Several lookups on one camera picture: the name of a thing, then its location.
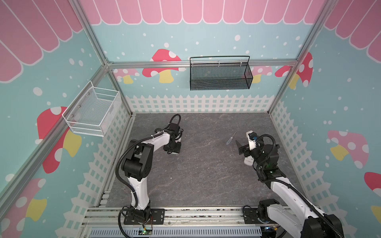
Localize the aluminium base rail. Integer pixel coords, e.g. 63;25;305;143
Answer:
78;206;328;238

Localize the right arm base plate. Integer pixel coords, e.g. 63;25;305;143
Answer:
242;206;268;224

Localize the black mesh wall basket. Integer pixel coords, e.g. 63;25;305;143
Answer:
189;56;254;91

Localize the white mesh wall basket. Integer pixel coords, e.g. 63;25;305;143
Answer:
62;81;122;137

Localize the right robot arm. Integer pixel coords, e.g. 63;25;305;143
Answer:
237;131;344;238

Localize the clear handle screwdriver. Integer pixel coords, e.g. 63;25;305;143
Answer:
226;132;236;145

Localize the white slotted cable duct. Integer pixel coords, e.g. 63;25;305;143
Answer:
89;227;263;238

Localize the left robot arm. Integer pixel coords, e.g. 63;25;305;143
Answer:
115;114;184;223

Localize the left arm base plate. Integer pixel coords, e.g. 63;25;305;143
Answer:
123;208;165;225

